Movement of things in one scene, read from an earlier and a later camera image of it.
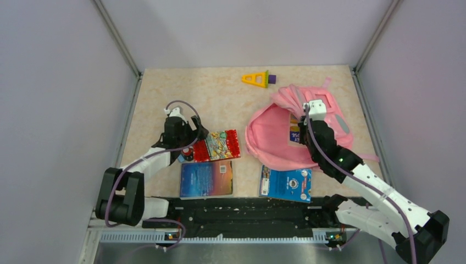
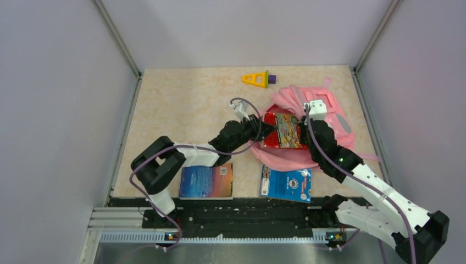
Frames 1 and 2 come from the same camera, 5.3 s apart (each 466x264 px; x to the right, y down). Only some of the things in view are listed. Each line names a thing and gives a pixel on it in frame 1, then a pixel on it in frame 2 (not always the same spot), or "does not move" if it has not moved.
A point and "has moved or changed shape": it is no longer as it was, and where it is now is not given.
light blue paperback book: (293, 185) does not move
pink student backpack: (268, 133) does not move
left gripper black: (194, 133) → (254, 123)
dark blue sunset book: (206, 180) does not move
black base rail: (289, 216) does not move
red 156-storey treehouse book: (217, 146) has moved or changed shape
